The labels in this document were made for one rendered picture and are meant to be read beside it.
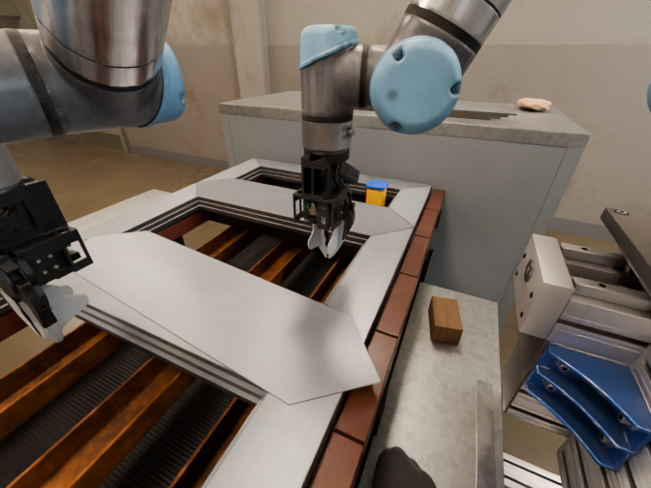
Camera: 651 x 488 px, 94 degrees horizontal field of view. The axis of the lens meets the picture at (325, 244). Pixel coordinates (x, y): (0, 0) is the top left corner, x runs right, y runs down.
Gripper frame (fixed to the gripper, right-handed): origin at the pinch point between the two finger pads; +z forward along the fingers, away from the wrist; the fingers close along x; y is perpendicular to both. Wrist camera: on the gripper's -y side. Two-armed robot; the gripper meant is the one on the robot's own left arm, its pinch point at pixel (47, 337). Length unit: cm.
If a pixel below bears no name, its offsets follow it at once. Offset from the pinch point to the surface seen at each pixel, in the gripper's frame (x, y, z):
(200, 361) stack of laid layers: -15.7, 8.9, 6.9
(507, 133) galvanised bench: -55, 99, -13
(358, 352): -37.0, 19.4, 5.7
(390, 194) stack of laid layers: -25, 86, 8
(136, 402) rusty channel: 0.1, 4.8, 22.6
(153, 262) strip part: 10.2, 22.7, 5.7
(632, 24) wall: -119, 271, -49
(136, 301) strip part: 2.9, 13.0, 5.7
